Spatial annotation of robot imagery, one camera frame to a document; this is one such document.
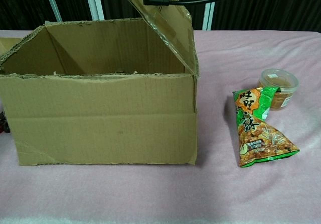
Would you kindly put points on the large brown cardboard box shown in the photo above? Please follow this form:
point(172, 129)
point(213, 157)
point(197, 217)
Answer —
point(100, 118)

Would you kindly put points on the pink tablecloth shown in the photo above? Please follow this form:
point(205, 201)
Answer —
point(150, 191)

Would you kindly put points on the green orange snack bag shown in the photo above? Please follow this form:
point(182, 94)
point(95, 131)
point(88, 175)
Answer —
point(253, 133)

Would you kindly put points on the round clear tub brown contents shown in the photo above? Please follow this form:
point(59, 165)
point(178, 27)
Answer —
point(283, 83)

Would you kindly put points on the dark red grape bunch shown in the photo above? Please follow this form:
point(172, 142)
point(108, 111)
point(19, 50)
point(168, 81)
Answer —
point(3, 123)

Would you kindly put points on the white aluminium frame post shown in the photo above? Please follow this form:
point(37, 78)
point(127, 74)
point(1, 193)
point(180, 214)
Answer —
point(210, 10)
point(94, 0)

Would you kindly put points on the thin grey metal rail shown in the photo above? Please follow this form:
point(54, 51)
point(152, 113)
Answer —
point(51, 0)

